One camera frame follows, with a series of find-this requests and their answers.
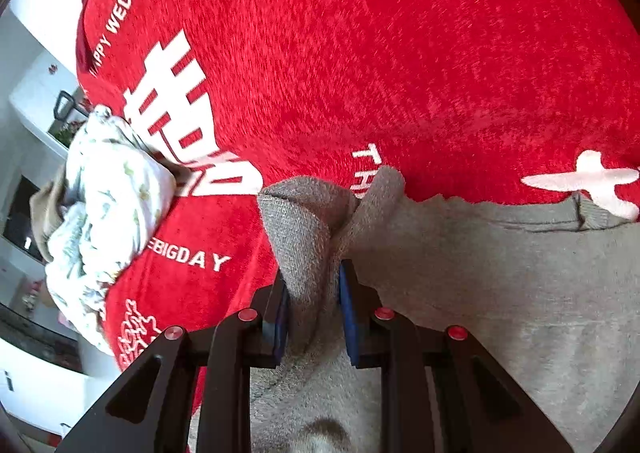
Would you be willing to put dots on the white floral crumpled cloth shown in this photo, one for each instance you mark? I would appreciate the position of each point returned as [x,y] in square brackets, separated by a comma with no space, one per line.
[96,216]

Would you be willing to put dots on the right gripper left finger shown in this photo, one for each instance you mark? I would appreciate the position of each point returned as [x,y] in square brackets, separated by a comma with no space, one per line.
[149,408]

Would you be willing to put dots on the red wedding bedspread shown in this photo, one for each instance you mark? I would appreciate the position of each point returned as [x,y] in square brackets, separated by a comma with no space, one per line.
[512,102]

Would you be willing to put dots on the white cabinet furniture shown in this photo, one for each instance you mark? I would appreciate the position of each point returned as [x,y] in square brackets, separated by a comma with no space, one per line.
[34,390]

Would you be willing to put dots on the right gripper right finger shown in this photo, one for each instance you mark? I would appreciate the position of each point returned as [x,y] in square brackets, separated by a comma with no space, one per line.
[441,390]

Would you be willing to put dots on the grey knit sweater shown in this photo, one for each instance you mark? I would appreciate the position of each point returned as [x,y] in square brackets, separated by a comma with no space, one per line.
[552,291]

